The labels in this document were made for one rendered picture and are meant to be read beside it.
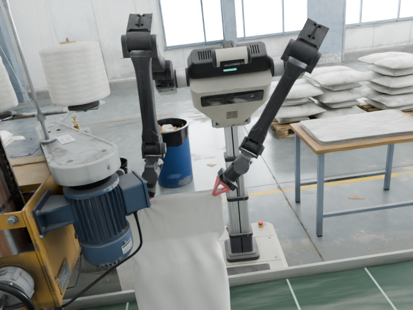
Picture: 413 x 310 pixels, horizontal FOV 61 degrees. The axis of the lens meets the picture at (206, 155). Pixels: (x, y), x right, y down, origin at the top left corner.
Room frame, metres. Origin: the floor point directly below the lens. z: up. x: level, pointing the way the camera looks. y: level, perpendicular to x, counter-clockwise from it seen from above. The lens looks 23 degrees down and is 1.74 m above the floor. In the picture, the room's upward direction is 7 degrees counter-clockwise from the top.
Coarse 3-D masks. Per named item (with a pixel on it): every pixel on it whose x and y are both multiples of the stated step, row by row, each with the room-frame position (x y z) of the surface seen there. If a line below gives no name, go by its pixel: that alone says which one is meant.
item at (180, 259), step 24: (192, 192) 1.19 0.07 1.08; (216, 192) 1.20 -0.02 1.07; (144, 216) 1.19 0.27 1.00; (168, 216) 1.19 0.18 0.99; (192, 216) 1.19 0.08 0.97; (216, 216) 1.20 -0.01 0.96; (144, 240) 1.19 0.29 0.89; (168, 240) 1.18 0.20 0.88; (192, 240) 1.18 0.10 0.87; (216, 240) 1.18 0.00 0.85; (144, 264) 1.13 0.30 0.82; (168, 264) 1.12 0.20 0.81; (192, 264) 1.12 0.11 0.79; (216, 264) 1.14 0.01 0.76; (144, 288) 1.11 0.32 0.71; (168, 288) 1.11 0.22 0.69; (192, 288) 1.11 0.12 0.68; (216, 288) 1.12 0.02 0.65
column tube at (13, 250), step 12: (0, 168) 0.80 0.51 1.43; (12, 168) 0.85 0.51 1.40; (0, 180) 0.78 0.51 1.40; (0, 192) 0.76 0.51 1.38; (0, 204) 0.75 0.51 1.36; (12, 204) 0.79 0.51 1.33; (0, 240) 0.74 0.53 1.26; (12, 240) 0.74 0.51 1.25; (24, 240) 0.78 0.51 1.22; (0, 252) 0.73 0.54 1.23; (12, 252) 0.74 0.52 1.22
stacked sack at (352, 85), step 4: (320, 84) 4.83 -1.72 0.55; (340, 84) 4.51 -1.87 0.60; (344, 84) 4.50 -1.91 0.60; (348, 84) 4.49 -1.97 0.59; (352, 84) 4.48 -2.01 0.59; (356, 84) 4.47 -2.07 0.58; (360, 84) 4.47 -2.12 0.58; (328, 88) 4.57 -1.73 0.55; (332, 88) 4.47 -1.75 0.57; (336, 88) 4.46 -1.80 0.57; (340, 88) 4.46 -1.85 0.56; (344, 88) 4.46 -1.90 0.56; (348, 88) 4.47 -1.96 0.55; (352, 88) 4.48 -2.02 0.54
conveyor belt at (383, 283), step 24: (384, 264) 1.43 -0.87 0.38; (408, 264) 1.41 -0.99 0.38; (240, 288) 1.38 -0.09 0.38; (264, 288) 1.36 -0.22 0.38; (288, 288) 1.35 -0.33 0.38; (312, 288) 1.33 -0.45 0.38; (336, 288) 1.31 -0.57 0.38; (360, 288) 1.29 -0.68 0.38; (384, 288) 1.27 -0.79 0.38; (408, 288) 1.26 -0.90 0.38
